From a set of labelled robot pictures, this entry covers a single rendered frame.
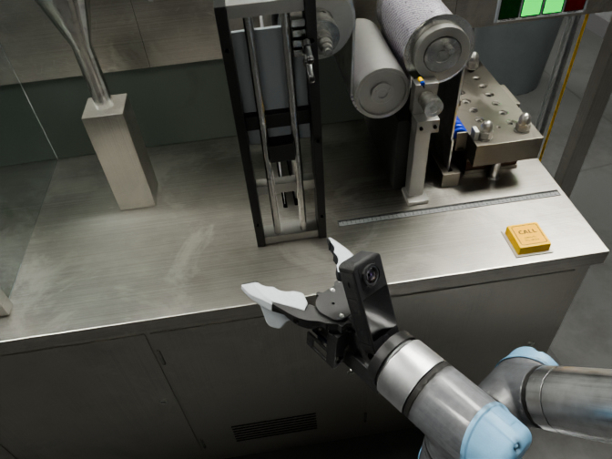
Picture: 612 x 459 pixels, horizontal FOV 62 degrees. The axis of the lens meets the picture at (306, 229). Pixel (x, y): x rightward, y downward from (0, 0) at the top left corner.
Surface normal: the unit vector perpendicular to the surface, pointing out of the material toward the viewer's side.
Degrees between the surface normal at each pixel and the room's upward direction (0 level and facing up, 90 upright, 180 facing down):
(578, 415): 74
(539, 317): 90
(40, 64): 90
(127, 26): 90
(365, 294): 63
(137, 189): 90
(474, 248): 0
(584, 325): 0
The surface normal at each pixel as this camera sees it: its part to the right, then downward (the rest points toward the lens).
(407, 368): -0.29, -0.51
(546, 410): -0.91, 0.09
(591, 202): -0.06, -0.71
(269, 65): 0.14, 0.69
